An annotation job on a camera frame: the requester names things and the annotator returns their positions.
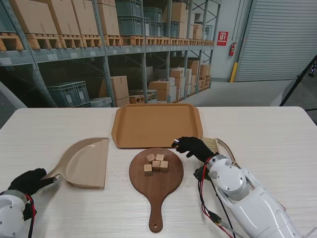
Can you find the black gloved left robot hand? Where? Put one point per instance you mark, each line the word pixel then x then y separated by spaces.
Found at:
pixel 27 182

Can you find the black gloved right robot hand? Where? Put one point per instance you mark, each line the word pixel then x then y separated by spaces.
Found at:
pixel 195 147

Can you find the small wood block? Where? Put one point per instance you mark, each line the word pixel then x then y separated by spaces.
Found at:
pixel 164 166
pixel 156 165
pixel 160 157
pixel 148 169
pixel 150 157

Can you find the beige plastic dustpan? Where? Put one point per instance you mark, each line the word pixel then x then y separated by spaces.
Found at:
pixel 84 163

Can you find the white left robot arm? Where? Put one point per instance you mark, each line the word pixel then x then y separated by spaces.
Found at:
pixel 10 213

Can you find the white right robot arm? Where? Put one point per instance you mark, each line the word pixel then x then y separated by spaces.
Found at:
pixel 252 210

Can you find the round dark wooden cutting board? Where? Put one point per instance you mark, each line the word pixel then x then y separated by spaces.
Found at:
pixel 156 188

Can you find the orange-brown plastic tray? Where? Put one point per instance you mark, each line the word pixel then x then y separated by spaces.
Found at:
pixel 153 124

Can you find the large cardboard box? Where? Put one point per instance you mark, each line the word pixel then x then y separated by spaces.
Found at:
pixel 109 19
pixel 33 17
pixel 161 90
pixel 119 88
pixel 65 17
pixel 177 12
pixel 86 17

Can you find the wooden pallet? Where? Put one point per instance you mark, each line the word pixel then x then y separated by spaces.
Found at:
pixel 43 41
pixel 136 99
pixel 70 41

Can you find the gray plastic crate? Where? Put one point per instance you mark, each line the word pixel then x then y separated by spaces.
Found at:
pixel 128 8
pixel 131 26
pixel 68 95
pixel 156 29
pixel 153 15

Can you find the red fire extinguisher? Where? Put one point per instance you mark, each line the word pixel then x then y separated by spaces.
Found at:
pixel 232 49

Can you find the gray metal shelving rack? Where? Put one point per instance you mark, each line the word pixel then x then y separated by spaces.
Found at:
pixel 108 72

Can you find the black tripod stand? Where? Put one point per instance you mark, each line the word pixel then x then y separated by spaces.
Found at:
pixel 294 85

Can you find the gray roller shutter door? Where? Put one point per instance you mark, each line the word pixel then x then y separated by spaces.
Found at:
pixel 277 39

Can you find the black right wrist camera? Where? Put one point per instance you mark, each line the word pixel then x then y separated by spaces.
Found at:
pixel 199 173

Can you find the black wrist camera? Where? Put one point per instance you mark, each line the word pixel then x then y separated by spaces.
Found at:
pixel 30 212
pixel 199 173

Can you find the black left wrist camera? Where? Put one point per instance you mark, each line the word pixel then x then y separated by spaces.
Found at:
pixel 30 212

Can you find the yellow corner guard post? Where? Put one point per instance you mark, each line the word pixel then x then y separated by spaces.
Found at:
pixel 233 72

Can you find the red wall sign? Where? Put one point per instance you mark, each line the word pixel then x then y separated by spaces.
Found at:
pixel 222 38

